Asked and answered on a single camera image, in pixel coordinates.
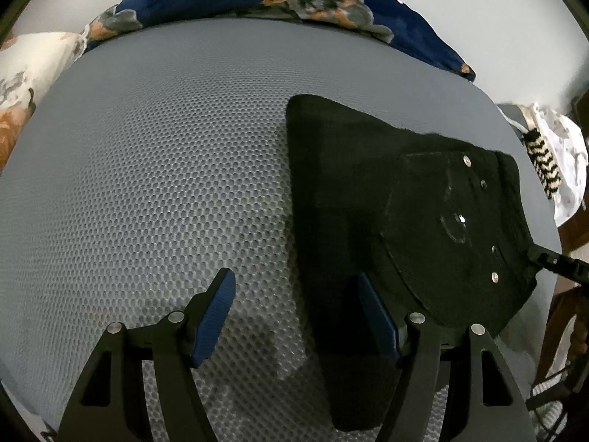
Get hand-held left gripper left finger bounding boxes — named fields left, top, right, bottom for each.
left=55, top=267, right=237, bottom=442

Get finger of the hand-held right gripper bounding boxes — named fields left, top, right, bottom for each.
left=527, top=244, right=589, bottom=283

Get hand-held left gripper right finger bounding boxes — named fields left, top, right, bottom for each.
left=358, top=271, right=537, bottom=442

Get black pants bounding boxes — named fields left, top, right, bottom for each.
left=285, top=94, right=539, bottom=432

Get black white striped cloth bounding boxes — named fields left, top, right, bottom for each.
left=522, top=130, right=565, bottom=201

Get white spotted cloth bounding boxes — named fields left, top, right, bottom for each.
left=499, top=101, right=589, bottom=226

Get grey mesh mattress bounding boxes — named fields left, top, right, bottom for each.
left=0, top=18, right=564, bottom=442

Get white floral cloth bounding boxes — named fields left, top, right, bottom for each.
left=0, top=31, right=89, bottom=174

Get blue floral blanket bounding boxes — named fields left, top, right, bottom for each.
left=83, top=0, right=477, bottom=84

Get black cable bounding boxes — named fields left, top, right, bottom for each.
left=527, top=359, right=589, bottom=442

